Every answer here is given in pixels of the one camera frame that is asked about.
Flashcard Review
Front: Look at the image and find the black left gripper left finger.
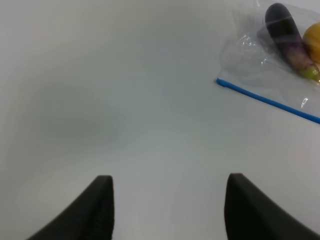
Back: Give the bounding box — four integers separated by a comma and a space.
29, 175, 115, 240

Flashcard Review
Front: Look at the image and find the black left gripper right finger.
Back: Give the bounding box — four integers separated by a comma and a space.
224, 173, 320, 240

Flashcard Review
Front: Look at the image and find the clear zip bag blue strip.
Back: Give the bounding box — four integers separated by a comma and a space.
215, 0, 320, 125

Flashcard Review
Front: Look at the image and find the blue zipper slider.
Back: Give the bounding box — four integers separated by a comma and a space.
216, 78, 228, 87

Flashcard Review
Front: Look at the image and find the purple eggplant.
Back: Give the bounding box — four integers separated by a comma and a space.
264, 3, 320, 83

